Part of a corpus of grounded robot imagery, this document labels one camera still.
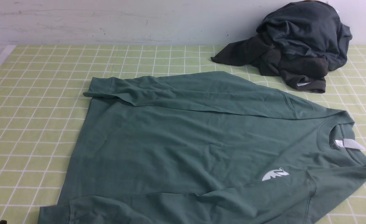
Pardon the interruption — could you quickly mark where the green long sleeve shirt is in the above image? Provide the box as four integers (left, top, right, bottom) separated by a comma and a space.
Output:
38, 72, 366, 224

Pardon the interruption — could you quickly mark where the dark teal crumpled shirt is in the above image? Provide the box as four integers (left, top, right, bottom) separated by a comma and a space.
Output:
256, 0, 352, 71

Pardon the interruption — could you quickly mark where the green checkered tablecloth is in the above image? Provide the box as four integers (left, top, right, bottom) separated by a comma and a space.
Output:
0, 45, 366, 224

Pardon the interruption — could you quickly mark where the dark brown crumpled garment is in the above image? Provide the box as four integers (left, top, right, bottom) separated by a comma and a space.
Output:
211, 32, 328, 94

